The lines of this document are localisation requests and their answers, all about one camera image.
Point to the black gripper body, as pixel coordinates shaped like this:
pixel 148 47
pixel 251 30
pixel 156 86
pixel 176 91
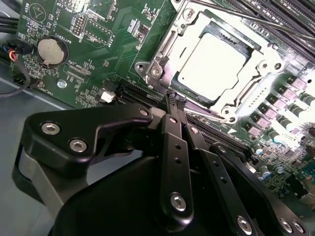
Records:
pixel 118 201

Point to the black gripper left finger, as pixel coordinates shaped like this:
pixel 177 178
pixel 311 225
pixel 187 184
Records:
pixel 73 123

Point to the metal socket cover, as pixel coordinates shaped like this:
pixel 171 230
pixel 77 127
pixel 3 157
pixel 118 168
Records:
pixel 175 61

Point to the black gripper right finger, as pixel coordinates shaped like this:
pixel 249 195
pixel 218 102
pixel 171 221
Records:
pixel 214 172

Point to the silver CPU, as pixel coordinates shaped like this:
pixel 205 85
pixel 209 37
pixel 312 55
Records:
pixel 214 66

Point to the thin metal locking lever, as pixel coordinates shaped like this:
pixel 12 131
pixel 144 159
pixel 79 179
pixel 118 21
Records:
pixel 270 22
pixel 199 109

